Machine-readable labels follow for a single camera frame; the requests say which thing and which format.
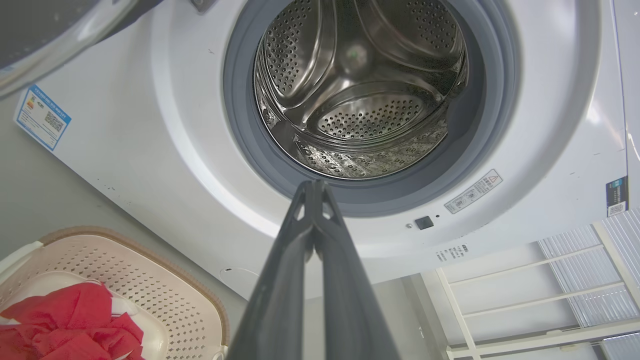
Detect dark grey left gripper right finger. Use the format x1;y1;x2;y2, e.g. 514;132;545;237
314;180;402;360

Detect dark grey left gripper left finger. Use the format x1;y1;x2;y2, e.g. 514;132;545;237
226;180;317;360

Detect red and white garment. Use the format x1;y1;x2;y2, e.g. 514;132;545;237
0;282;146;360

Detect beige perforated laundry basket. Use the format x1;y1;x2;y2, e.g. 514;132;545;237
0;226;231;360

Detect washing machine door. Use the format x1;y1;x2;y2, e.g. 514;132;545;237
0;0;166;99

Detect round white filter cover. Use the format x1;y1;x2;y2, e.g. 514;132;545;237
219;267;262;297

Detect grey rubber door gasket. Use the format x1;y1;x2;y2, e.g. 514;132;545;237
222;0;523;219

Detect white warning sticker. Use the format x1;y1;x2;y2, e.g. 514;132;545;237
444;169;504;215

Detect perforated stainless steel drum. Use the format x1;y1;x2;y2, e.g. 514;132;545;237
254;0;470;180

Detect white front-load washing machine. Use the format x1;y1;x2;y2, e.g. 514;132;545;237
14;0;640;301

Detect white window blinds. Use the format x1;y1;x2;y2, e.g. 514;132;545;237
537;207;640;360

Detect dark barcode sticker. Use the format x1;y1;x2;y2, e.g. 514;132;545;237
605;176;629;218

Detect blue energy label sticker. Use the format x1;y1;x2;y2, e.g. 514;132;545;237
14;84;72;152

